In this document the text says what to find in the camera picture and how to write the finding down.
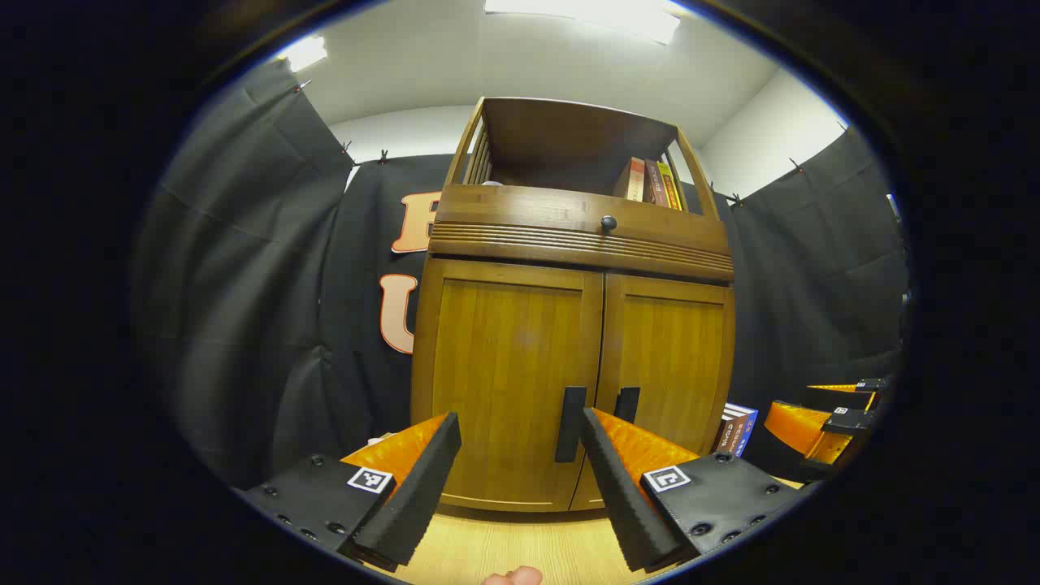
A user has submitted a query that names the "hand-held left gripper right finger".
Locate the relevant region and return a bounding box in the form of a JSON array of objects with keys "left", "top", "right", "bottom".
[{"left": 578, "top": 406, "right": 813, "bottom": 574}]

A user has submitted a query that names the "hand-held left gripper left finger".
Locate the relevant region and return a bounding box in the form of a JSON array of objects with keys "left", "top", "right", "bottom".
[{"left": 232, "top": 410, "right": 462, "bottom": 574}]

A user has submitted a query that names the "wooden cabinet door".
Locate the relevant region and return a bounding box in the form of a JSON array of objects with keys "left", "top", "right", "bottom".
[
  {"left": 412, "top": 258, "right": 604, "bottom": 513},
  {"left": 571, "top": 272, "right": 736, "bottom": 511}
]

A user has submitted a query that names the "wooden cabinet drawer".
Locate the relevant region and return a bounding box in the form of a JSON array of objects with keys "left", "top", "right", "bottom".
[{"left": 428, "top": 184, "right": 735, "bottom": 284}]

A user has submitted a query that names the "wooden shoe cabinet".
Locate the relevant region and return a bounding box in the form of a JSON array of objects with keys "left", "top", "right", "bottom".
[{"left": 409, "top": 96, "right": 737, "bottom": 514}]

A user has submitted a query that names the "blue book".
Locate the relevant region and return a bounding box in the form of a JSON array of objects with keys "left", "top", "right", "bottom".
[{"left": 736, "top": 405, "right": 759, "bottom": 458}]

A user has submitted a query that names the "red white book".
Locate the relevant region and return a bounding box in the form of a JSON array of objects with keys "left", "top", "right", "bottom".
[{"left": 713, "top": 404, "right": 745, "bottom": 456}]

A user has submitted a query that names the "black backdrop cloth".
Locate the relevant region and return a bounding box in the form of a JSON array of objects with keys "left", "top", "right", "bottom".
[{"left": 134, "top": 57, "right": 911, "bottom": 492}]

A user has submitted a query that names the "dark red book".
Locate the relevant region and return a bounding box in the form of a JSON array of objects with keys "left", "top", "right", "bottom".
[{"left": 643, "top": 159, "right": 671, "bottom": 207}]

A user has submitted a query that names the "small ceiling light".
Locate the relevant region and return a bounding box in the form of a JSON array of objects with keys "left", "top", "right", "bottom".
[{"left": 280, "top": 35, "right": 328, "bottom": 72}]

